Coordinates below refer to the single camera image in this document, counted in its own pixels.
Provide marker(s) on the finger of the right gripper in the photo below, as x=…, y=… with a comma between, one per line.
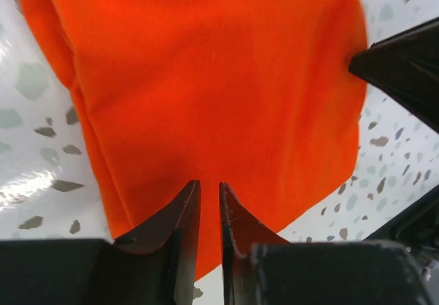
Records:
x=405, y=67

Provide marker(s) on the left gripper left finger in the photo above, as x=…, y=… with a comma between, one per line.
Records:
x=154, y=263

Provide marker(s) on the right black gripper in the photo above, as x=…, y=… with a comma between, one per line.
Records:
x=416, y=228

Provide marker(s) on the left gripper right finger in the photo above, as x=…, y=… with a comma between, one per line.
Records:
x=260, y=267

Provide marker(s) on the orange t shirt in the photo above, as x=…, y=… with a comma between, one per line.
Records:
x=255, y=93

